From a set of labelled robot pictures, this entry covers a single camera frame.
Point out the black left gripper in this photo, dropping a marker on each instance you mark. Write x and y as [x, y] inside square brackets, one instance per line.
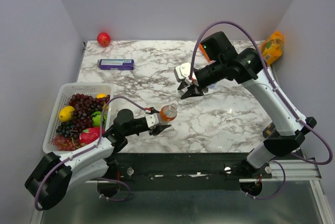
[158, 129]

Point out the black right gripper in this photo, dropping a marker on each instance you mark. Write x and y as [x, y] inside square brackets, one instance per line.
[192, 91]

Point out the orange drink bottle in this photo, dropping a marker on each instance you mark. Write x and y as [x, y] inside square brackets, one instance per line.
[168, 113]

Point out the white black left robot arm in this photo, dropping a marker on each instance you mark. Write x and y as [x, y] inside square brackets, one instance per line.
[55, 174]

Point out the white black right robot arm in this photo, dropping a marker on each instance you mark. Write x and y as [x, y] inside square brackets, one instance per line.
[289, 126]

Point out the orange razor box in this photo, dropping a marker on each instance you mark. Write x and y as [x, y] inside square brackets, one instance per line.
[202, 49]

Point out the green toy fruit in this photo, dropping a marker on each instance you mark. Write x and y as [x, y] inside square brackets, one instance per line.
[96, 119]

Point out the yellow lemon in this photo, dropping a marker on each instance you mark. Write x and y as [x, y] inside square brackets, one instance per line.
[65, 113]
[103, 99]

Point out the red toy fruit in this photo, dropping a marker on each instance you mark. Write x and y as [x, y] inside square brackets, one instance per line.
[88, 136]

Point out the red grape bunch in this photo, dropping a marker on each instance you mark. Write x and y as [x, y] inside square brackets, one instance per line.
[84, 106]

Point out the purple white box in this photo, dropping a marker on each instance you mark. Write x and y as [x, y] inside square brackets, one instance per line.
[116, 64]

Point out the black gold can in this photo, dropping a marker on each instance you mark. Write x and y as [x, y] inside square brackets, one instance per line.
[268, 130]

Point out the yellow snack bag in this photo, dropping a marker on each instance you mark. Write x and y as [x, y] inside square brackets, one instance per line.
[272, 48]

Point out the dark grape bunch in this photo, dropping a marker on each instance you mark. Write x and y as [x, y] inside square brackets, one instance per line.
[65, 129]

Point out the red apple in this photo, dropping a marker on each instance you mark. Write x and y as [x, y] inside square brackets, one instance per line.
[103, 39]

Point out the white plastic basket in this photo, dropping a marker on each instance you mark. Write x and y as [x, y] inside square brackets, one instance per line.
[65, 93]

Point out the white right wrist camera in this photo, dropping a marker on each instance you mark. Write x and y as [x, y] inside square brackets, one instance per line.
[183, 73]

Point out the black mounting rail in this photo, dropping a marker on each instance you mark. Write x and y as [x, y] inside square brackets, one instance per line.
[182, 171]

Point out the aluminium rail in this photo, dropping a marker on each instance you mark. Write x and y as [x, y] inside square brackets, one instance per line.
[295, 170]

